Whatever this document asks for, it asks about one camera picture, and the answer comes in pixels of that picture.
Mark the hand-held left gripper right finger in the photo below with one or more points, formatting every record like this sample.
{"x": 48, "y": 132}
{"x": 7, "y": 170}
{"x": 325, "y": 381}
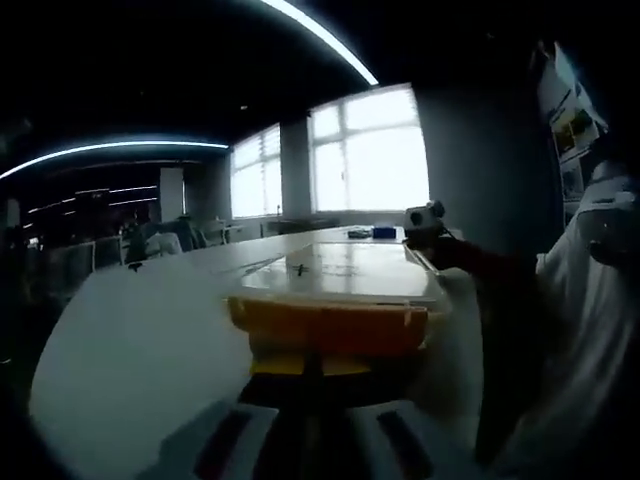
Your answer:
{"x": 360, "y": 415}

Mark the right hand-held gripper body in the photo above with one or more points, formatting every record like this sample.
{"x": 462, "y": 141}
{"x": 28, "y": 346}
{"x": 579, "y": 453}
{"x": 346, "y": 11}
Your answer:
{"x": 425, "y": 220}

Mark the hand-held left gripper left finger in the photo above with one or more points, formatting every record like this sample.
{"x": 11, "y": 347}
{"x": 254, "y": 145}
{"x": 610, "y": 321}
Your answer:
{"x": 280, "y": 415}

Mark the yellow rimmed tray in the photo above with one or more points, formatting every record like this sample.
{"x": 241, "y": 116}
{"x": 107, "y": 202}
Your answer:
{"x": 340, "y": 280}

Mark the blue plastic box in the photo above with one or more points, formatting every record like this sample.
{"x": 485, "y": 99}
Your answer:
{"x": 385, "y": 232}

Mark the small teal object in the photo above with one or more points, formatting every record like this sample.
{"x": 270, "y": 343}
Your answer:
{"x": 359, "y": 232}

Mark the wide bright window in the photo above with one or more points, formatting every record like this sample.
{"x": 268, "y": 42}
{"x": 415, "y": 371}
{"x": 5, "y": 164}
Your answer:
{"x": 370, "y": 150}

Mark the narrow bright window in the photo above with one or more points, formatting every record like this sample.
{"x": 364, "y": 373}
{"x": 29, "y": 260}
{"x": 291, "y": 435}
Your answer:
{"x": 256, "y": 172}

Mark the white chest device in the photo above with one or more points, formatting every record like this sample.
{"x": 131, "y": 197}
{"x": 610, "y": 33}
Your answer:
{"x": 607, "y": 225}

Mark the white bundled cloth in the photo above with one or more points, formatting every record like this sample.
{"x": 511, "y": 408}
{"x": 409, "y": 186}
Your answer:
{"x": 165, "y": 244}

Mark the curved ceiling light strip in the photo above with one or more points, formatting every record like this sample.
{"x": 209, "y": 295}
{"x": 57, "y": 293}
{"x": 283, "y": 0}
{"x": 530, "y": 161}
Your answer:
{"x": 325, "y": 35}
{"x": 115, "y": 150}

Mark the person's white shirt torso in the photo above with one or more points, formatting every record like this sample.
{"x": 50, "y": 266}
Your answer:
{"x": 590, "y": 360}

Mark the white square pillar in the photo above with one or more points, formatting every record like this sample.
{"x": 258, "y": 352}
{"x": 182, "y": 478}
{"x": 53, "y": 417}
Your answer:
{"x": 172, "y": 195}

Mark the blue white wall poster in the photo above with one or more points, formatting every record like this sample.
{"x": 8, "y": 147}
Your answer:
{"x": 570, "y": 115}

